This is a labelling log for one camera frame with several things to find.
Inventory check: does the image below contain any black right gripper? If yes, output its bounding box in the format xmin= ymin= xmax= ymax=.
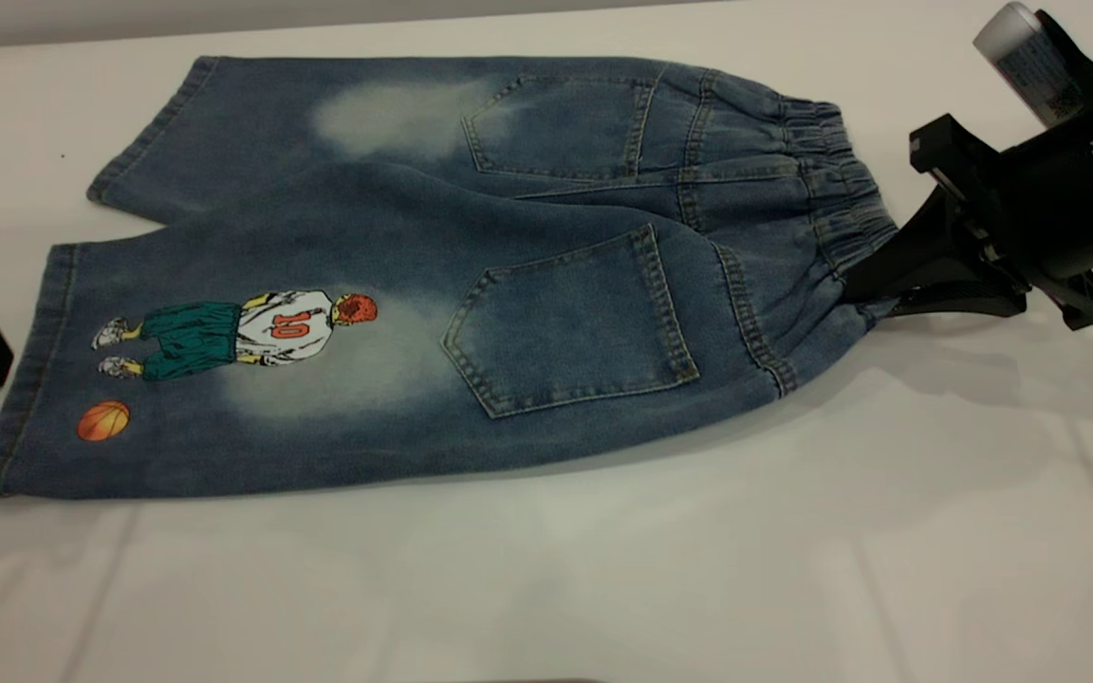
xmin=841 ymin=95 xmax=1093 ymax=331

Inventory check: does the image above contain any blue denim shorts basketball print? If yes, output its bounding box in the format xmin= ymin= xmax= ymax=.
xmin=0 ymin=55 xmax=900 ymax=501

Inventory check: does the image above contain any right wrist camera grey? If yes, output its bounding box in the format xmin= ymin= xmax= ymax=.
xmin=973 ymin=2 xmax=1093 ymax=129

